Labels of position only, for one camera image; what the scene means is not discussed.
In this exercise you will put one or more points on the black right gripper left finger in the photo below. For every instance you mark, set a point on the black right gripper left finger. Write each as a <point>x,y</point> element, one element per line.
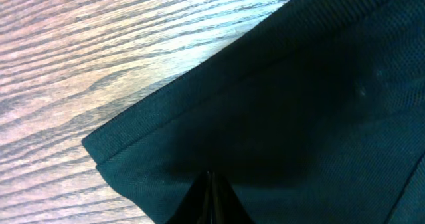
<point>195,206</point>

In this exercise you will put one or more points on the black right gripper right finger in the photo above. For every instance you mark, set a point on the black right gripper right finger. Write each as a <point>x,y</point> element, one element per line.
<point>225,205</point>

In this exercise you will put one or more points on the black polo shirt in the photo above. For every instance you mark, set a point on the black polo shirt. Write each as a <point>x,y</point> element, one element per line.
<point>316,115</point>

